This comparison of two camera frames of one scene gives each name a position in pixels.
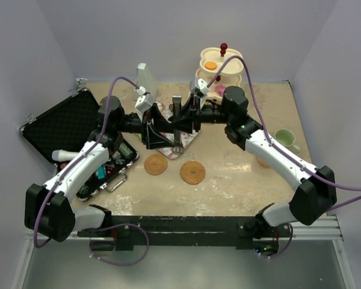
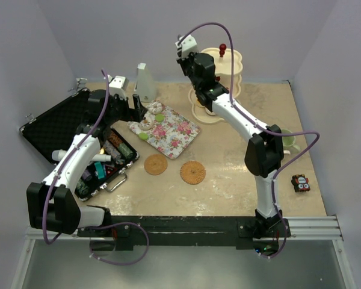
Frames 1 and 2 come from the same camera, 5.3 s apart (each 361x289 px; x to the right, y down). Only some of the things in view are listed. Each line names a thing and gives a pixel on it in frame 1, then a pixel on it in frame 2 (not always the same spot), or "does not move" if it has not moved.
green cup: (287, 138) does not move
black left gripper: (151, 138) to (129, 114)
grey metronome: (143, 79) does not move
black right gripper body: (213, 114) to (188, 65)
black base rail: (239, 230) does not move
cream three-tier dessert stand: (212, 59) does not move
